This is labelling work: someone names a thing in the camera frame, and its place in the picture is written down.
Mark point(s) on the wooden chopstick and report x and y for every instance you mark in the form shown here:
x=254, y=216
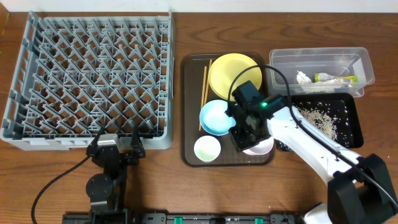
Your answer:
x=207, y=85
x=203, y=87

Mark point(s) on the right wooden chopstick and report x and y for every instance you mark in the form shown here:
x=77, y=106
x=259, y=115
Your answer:
x=207, y=85

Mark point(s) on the dark brown serving tray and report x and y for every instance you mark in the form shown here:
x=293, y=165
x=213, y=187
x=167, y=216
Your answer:
x=192, y=73

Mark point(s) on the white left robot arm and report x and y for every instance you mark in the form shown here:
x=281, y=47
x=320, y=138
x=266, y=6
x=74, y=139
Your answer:
x=107, y=190

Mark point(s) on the yellow round plate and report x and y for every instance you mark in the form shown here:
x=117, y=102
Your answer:
x=227, y=67

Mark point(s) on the white ribbed cup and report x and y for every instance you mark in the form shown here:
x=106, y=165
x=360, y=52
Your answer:
x=207, y=148

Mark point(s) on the pale pink bowl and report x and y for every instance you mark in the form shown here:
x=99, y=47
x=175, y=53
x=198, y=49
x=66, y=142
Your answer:
x=262, y=148

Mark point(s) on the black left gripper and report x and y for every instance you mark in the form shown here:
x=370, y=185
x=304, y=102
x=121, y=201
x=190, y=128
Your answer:
x=137, y=151

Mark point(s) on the crumpled white tissue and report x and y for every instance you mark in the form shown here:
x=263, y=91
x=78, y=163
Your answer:
x=302, y=78

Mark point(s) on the clear plastic waste bin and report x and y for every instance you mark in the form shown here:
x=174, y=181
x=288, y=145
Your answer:
x=338, y=61

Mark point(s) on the grey plastic dish rack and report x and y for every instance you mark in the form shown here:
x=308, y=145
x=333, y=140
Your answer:
x=77, y=75

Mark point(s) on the green snack wrapper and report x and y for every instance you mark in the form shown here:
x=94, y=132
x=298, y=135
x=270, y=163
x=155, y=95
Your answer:
x=324, y=77

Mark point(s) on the left wooden chopstick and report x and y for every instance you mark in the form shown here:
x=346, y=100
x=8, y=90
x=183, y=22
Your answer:
x=203, y=87

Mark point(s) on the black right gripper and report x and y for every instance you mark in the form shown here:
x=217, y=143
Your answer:
x=239, y=144

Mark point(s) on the light blue bowl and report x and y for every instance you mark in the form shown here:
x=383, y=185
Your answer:
x=213, y=118

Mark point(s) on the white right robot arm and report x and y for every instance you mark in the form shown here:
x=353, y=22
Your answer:
x=359, y=188

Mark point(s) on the black tray with rice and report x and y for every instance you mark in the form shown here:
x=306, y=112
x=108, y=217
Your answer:
x=334, y=114

